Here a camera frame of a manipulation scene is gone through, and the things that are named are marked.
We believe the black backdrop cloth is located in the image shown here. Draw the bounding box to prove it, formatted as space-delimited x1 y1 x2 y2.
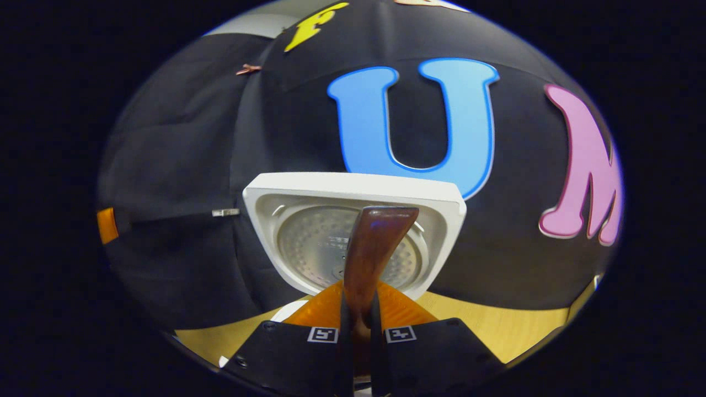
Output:
98 0 624 331

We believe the white rice cooker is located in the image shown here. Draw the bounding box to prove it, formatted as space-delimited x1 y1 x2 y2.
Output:
219 172 467 369

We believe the brown wooden spoon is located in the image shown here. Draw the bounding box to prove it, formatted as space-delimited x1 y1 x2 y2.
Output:
344 206 420 381

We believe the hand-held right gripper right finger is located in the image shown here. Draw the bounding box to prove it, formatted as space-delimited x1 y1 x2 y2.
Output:
370 278 505 397

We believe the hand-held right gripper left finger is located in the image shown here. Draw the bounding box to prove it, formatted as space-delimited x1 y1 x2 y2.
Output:
221 278 352 397

